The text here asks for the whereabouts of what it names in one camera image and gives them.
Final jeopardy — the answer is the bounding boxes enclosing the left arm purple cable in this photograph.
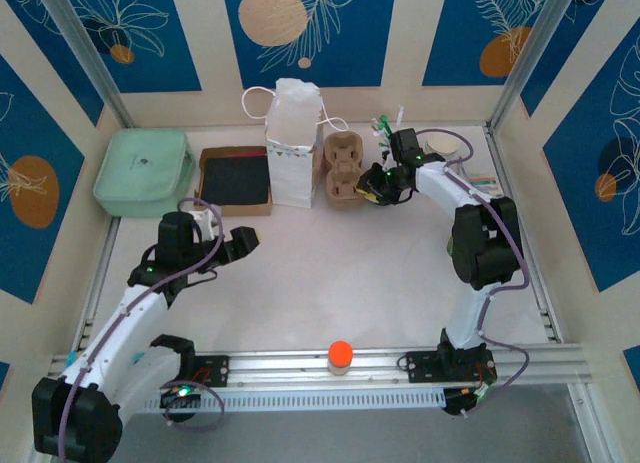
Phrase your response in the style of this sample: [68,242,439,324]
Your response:
[57,197,225,462]

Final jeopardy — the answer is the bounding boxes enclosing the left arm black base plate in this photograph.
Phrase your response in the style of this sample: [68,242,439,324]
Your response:
[138,355,232,390]

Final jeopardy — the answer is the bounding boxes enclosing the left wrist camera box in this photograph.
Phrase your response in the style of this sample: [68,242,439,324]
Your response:
[191,208,220,240]

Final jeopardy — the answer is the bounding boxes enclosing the aluminium frame post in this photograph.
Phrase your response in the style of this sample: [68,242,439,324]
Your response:
[487,0,584,129]
[37,0,135,130]

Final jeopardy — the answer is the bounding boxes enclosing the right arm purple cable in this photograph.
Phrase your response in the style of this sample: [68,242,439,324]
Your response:
[412,127,531,419]

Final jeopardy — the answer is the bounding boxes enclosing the orange capped jar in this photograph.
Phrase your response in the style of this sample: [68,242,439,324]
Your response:
[327,339,355,378]

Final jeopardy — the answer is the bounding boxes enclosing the brown cardboard box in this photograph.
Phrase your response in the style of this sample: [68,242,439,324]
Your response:
[192,145,275,218]

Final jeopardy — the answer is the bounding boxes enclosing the green paper coffee cup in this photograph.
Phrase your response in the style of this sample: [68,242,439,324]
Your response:
[424,134,462,160]

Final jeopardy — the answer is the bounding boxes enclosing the printed sugar sachets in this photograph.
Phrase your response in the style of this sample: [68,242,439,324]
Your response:
[467,171,502,198]

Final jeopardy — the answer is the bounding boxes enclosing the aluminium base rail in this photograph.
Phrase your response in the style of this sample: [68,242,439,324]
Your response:
[42,345,586,394]

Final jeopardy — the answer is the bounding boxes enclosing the mint green zip pouch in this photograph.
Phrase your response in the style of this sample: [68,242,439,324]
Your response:
[93,128,197,218]

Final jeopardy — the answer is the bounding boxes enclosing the white slotted cable duct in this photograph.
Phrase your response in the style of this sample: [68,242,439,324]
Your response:
[142,387,447,414]

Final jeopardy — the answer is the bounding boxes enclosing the brown pulp cup carrier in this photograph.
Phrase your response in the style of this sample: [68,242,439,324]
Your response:
[323,131,365,207]

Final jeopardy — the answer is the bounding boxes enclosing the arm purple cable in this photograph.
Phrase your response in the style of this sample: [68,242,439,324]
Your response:
[412,127,531,419]
[57,197,225,462]

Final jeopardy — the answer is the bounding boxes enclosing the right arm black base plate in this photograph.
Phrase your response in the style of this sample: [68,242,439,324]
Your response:
[405,350,499,384]

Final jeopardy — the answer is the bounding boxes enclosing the dark blue napkin stack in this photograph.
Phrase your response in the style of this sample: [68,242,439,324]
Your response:
[201,155,271,207]

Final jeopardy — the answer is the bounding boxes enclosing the animal print paper gift bag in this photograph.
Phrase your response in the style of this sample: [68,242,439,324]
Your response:
[241,77,348,210]

